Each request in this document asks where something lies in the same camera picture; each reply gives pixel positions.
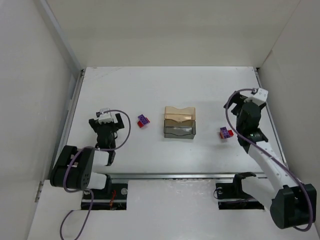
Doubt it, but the purple lego brick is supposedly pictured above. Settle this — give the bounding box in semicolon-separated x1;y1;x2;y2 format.
138;114;150;125
219;127;231;139

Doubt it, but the grey transparent container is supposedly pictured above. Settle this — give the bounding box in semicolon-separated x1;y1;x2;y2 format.
163;119;196;140

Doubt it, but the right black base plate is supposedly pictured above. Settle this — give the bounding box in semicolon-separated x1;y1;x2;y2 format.
213;182;265;210

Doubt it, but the aluminium front rail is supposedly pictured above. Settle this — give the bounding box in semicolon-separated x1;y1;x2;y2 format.
49;172;292;181

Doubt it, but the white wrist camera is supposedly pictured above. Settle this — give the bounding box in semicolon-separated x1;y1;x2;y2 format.
96;108;114;124
244;87;269;108

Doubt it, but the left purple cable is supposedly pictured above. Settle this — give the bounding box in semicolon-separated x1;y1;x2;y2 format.
58;108;132;239

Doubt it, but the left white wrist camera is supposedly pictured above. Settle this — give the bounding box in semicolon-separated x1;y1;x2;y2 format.
96;108;114;124

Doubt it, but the aluminium left frame rail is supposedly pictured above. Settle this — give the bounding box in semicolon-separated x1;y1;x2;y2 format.
34;0;86;202

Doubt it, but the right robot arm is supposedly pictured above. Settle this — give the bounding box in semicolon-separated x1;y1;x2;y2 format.
224;88;317;232

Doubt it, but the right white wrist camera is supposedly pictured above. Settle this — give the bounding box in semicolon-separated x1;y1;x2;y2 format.
244;87;269;108

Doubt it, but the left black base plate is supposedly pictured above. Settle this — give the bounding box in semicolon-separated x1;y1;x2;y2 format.
91;182;128;211

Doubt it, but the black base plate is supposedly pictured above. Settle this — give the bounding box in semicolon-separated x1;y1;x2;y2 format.
213;182;265;210
91;182;128;211

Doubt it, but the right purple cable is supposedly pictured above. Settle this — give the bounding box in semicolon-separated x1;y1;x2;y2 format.
225;88;315;231

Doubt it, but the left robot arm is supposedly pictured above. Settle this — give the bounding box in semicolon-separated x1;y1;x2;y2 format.
50;108;125;192

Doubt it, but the purple cable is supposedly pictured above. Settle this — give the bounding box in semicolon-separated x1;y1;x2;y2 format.
225;88;315;231
58;108;132;239

